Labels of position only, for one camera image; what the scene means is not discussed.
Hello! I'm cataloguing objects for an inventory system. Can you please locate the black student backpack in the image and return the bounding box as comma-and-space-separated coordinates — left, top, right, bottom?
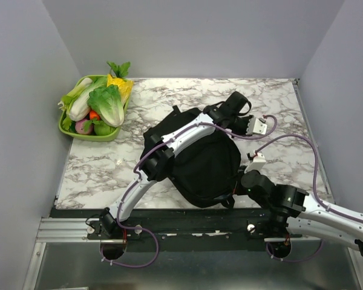
139, 106, 241, 209

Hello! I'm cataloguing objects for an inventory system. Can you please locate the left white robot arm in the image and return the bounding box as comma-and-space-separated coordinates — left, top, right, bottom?
99, 92, 250, 239

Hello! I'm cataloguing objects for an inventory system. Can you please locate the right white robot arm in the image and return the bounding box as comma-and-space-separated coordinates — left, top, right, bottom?
236, 170, 363, 257

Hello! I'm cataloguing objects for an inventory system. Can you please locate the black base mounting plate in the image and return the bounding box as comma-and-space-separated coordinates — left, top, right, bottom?
50, 208, 286, 253

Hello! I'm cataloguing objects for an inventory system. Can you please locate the yellow leafy vegetable toy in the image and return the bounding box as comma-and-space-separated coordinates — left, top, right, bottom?
106, 74, 134, 105

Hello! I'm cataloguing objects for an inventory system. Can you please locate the green lettuce toy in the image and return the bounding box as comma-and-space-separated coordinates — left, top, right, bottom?
87, 85, 125, 127

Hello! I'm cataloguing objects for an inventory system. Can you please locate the green round vegetable toy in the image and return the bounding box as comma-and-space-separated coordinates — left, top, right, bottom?
94, 120, 116, 136

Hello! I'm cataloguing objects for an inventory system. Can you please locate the orange carrot toy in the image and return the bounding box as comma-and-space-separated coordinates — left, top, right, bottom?
89, 110, 101, 121

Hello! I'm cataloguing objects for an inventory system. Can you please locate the green plastic basket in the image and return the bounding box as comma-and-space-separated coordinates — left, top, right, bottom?
58, 74, 134, 142

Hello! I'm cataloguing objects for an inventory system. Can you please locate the pink radish toy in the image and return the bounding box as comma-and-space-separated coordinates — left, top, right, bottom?
75, 118, 93, 135

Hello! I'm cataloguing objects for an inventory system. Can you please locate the white bok choy toy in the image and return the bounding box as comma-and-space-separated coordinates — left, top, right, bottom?
57, 76, 107, 121

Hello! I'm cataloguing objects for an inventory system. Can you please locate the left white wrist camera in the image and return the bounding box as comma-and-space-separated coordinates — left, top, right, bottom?
246, 117, 267, 135

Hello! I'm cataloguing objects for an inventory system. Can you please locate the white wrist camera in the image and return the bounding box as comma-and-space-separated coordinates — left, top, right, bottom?
246, 117, 267, 135
245, 151, 266, 172

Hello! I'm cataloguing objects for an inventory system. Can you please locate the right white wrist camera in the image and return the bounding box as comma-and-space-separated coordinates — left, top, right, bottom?
245, 151, 266, 172

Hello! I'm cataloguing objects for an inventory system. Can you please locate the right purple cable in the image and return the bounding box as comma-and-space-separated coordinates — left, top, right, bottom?
247, 134, 363, 263

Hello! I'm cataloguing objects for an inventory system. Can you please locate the purple cable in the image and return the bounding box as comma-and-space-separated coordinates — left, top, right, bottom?
247, 134, 363, 263
99, 114, 278, 268

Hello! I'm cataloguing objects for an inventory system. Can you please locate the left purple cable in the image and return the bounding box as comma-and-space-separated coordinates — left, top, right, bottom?
99, 114, 278, 268

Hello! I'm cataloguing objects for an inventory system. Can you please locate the aluminium rail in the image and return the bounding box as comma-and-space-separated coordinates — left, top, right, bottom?
36, 218, 88, 243

